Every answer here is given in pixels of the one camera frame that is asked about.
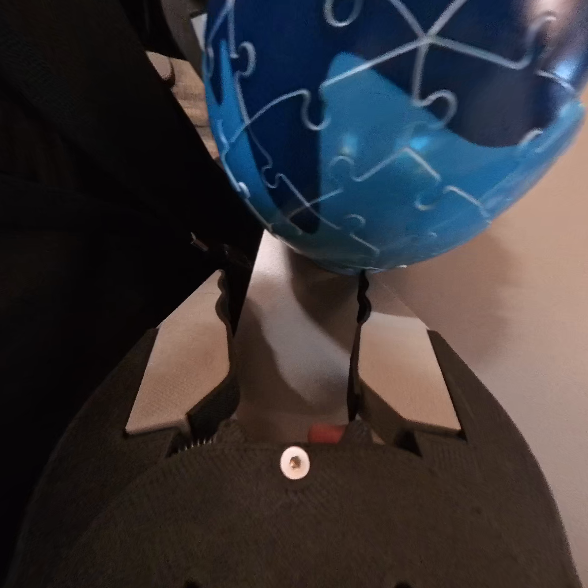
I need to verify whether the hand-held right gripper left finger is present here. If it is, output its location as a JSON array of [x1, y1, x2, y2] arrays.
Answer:
[[124, 269, 242, 435]]

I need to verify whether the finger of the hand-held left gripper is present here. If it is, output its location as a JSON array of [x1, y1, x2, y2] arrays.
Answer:
[[145, 50, 223, 164]]

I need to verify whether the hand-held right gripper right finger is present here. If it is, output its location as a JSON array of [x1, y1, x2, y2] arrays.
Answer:
[[347, 270, 468, 444]]

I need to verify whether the blue puzzle ball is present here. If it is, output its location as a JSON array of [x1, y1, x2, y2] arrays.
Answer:
[[202, 0, 587, 276]]

